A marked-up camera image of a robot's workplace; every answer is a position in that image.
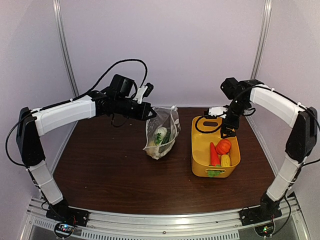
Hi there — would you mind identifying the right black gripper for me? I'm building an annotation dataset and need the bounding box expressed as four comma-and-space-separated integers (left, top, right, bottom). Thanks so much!
221, 97, 249, 139

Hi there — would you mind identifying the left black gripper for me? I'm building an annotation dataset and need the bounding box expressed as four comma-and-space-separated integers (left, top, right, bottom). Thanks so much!
114, 96, 157, 121

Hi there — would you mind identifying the orange toy pumpkin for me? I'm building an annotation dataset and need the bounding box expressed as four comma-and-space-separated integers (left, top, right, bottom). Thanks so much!
215, 139, 232, 155

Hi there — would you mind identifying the clear dotted zip bag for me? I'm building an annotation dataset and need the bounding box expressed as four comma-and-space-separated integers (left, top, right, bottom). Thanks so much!
143, 105, 181, 160

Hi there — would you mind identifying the white toy radish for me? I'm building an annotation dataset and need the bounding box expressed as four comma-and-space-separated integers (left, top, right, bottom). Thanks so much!
155, 127, 168, 139

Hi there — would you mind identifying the dark green toy cucumber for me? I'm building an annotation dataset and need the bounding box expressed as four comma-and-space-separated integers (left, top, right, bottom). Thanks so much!
161, 129, 171, 145

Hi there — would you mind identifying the red toy pepper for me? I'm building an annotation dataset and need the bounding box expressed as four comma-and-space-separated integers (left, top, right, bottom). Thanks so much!
209, 142, 221, 167

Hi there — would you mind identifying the green leafy toy vegetable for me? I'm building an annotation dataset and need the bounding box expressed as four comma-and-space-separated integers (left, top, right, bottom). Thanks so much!
207, 170, 220, 178

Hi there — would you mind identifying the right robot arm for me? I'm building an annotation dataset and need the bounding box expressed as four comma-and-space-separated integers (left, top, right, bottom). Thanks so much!
220, 77, 318, 221

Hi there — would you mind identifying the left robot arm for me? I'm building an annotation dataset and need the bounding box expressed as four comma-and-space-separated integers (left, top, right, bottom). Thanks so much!
16, 74, 157, 222

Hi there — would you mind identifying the yellow plastic basket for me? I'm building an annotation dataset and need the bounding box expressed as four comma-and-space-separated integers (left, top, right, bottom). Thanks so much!
191, 116, 241, 178

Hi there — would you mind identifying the yellow toy corn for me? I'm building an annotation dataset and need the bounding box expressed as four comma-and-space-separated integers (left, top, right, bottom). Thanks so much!
220, 154, 231, 167

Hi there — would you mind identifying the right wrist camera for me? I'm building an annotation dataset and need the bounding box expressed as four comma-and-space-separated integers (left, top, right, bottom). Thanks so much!
204, 106, 228, 119

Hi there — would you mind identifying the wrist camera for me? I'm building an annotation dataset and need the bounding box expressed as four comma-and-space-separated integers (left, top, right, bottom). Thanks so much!
133, 82, 154, 104
204, 106, 228, 119

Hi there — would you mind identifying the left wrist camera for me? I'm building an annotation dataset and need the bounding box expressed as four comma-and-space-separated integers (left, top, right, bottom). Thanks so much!
133, 82, 154, 104

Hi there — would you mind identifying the right black camera cable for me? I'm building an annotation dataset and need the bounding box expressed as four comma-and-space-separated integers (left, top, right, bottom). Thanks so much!
194, 114, 223, 135

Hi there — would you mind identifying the black camera cable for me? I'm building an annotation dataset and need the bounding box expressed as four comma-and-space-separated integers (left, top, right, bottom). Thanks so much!
37, 58, 148, 111
194, 114, 223, 135

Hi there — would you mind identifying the left black camera cable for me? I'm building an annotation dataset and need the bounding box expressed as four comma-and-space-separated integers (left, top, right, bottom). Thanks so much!
37, 58, 148, 111

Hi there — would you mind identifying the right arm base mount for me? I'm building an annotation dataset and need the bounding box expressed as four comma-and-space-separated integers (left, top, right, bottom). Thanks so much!
238, 206, 282, 226

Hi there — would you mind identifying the aluminium front rail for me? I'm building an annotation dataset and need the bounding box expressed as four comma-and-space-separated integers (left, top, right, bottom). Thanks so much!
24, 192, 311, 240

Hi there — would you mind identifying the right aluminium corner post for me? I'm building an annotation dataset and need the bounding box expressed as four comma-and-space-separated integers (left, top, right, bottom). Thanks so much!
250, 0, 273, 80

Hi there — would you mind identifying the aluminium corner post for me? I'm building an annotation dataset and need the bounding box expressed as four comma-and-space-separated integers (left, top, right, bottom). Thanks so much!
250, 0, 273, 80
52, 0, 79, 97

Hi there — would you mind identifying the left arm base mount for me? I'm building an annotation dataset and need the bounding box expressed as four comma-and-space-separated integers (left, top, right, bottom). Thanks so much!
45, 206, 89, 227

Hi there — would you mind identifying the left aluminium corner post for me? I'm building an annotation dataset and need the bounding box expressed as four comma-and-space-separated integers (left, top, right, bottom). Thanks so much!
52, 0, 79, 97

